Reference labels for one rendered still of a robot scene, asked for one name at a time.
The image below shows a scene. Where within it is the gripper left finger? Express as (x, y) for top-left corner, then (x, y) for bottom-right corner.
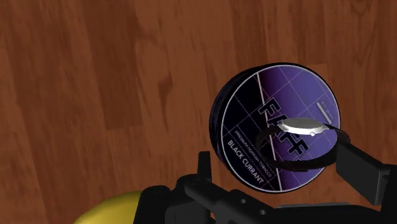
(133, 151), (281, 224)

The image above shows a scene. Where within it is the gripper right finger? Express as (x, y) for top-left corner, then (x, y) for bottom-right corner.
(335, 140), (397, 224)

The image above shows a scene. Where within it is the yellow rounded object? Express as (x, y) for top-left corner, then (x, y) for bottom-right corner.
(72, 190), (144, 224)

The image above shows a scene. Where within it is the round purple and black tin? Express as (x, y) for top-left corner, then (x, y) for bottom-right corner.
(209, 62), (342, 194)

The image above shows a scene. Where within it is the silver wristwatch with black strap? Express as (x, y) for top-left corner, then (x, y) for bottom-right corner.
(255, 116), (352, 172)

